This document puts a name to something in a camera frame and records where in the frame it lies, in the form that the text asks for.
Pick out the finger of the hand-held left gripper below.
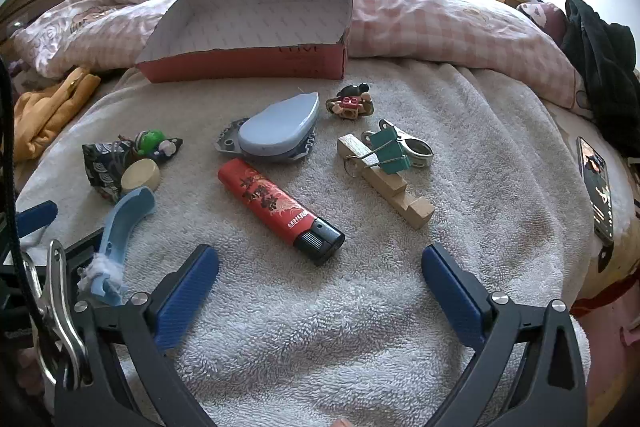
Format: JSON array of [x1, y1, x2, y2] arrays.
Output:
[[15, 201, 58, 238], [47, 229, 106, 269]]

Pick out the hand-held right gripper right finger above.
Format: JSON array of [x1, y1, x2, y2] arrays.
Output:
[[421, 243, 588, 427]]

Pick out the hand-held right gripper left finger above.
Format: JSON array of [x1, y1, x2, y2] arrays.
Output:
[[52, 244, 221, 427]]

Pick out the light blue plastic handle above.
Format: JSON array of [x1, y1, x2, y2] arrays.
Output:
[[90, 187, 157, 307]]

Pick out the cream round cap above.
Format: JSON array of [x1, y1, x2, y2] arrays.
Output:
[[122, 158, 162, 194]]

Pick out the red tube with black cap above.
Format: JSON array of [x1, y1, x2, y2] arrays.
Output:
[[217, 158, 346, 267]]

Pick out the green-faced toy figure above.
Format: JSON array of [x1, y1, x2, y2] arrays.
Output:
[[131, 130, 183, 165]]

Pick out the metal pipe clamp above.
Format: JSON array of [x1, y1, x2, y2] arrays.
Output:
[[378, 119, 433, 168]]

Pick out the green binder clip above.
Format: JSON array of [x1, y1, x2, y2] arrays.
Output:
[[350, 129, 412, 175]]

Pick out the grey metal plate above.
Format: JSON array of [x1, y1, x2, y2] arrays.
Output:
[[216, 117, 317, 164]]

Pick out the blue oval case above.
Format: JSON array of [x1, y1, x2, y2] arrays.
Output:
[[238, 91, 321, 158]]

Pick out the small brick toy figure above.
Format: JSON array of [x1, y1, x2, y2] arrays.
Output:
[[325, 82, 375, 122]]

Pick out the red cardboard shoe box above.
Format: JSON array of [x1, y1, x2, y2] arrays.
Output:
[[135, 0, 354, 82]]

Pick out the metal carabiner clip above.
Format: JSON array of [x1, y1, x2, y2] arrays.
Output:
[[22, 241, 88, 390]]

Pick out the white cotton wad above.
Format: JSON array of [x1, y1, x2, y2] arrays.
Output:
[[77, 254, 128, 295]]

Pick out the yellow garment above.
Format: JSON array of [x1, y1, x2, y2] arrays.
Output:
[[12, 67, 101, 162]]

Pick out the beige towel blanket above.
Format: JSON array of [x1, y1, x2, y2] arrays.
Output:
[[15, 59, 596, 427]]

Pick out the patterned bed sheet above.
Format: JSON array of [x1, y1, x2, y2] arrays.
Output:
[[542, 102, 640, 408]]

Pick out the black smartphone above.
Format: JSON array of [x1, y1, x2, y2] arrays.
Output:
[[576, 136, 616, 243]]

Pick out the pink checked duvet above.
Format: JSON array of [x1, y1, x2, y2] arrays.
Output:
[[10, 0, 593, 120]]

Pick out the black garment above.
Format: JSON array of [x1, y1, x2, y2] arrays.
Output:
[[560, 0, 640, 158]]

